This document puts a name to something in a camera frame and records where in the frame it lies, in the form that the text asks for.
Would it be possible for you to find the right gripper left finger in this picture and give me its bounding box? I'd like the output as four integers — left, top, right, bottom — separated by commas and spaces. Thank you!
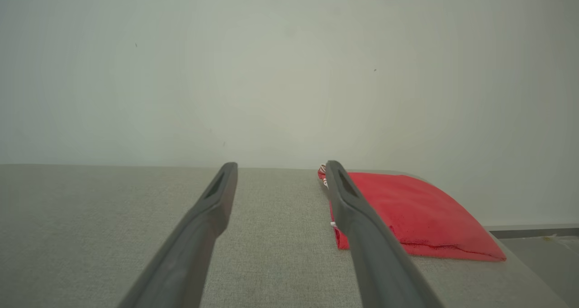
118, 162, 239, 308

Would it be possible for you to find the red jersey white trim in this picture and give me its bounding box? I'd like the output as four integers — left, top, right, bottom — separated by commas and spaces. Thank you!
318, 163, 507, 262

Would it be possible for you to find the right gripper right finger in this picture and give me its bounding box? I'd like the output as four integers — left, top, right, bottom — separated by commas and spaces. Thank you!
325, 160, 444, 308

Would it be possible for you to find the grey fabric sofa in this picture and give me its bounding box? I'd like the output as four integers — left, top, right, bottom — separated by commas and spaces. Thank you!
0, 164, 570, 308

